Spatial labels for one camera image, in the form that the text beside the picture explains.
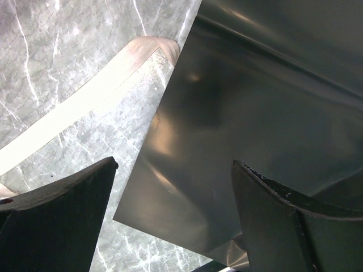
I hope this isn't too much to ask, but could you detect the beige printed ribbon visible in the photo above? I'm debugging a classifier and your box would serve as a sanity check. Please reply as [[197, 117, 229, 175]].
[[0, 36, 181, 198]]

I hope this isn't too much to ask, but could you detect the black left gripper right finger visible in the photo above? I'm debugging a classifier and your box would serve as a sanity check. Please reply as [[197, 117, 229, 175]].
[[231, 161, 362, 271]]

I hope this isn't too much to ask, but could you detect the black wrapping paper cone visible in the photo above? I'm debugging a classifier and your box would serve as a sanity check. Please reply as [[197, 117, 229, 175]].
[[114, 1, 362, 269]]

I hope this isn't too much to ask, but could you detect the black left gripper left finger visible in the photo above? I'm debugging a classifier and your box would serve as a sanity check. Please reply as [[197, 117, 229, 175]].
[[1, 157, 118, 271]]

